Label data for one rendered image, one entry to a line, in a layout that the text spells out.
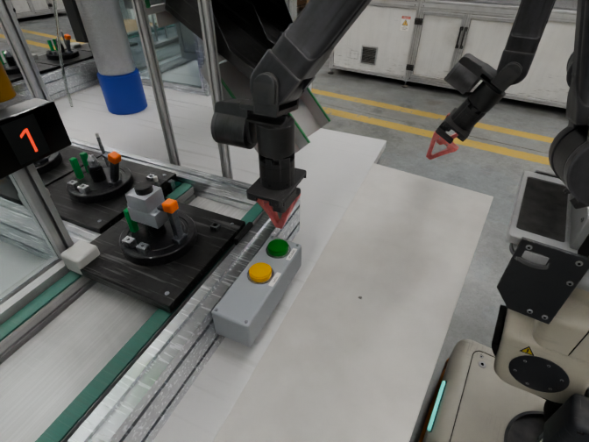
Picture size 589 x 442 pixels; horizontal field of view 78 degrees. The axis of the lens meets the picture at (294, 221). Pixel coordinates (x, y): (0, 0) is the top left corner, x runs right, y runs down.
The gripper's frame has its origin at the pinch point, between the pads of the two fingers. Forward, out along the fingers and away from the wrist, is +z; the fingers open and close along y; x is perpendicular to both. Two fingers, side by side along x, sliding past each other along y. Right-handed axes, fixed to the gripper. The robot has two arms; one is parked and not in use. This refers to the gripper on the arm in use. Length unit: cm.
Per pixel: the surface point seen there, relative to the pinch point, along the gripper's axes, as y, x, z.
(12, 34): -44, -128, -12
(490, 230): -161, 63, 103
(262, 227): -4.8, -6.4, 6.7
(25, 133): 17.3, -31.0, -18.9
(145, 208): 10.4, -20.4, -4.3
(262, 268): 6.9, 0.0, 5.2
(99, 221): 8.7, -37.0, 5.2
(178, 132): -51, -67, 17
